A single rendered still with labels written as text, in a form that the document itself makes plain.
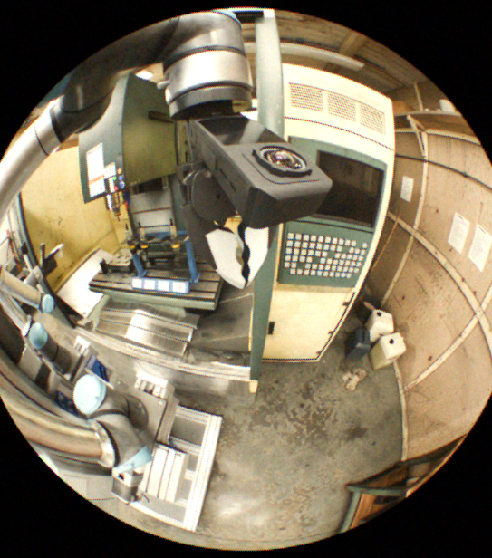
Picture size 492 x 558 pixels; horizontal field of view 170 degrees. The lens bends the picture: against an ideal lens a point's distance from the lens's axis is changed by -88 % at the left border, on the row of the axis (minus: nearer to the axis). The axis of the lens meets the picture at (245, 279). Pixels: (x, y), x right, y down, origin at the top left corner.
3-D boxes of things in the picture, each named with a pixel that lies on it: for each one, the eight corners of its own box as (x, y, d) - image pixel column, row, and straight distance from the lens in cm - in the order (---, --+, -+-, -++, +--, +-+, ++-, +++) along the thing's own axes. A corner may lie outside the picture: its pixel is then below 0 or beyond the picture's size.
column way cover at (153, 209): (177, 242, 173) (168, 188, 160) (138, 243, 199) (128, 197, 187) (178, 239, 177) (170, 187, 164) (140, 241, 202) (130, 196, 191)
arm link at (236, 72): (265, 55, 18) (159, 57, 16) (272, 91, 16) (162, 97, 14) (228, 80, 24) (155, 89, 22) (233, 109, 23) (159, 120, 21)
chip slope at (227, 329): (251, 355, 111) (253, 331, 88) (149, 339, 131) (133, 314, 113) (258, 269, 171) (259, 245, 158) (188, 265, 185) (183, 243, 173)
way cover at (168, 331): (191, 362, 112) (184, 350, 98) (96, 333, 165) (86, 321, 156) (202, 324, 126) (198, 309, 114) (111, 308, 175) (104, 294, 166)
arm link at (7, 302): (43, 355, 103) (-24, 269, 93) (35, 347, 117) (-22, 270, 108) (50, 334, 103) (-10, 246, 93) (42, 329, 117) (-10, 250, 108)
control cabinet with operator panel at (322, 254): (315, 370, 184) (398, 99, 105) (255, 370, 174) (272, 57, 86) (301, 283, 264) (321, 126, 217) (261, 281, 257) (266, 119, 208)
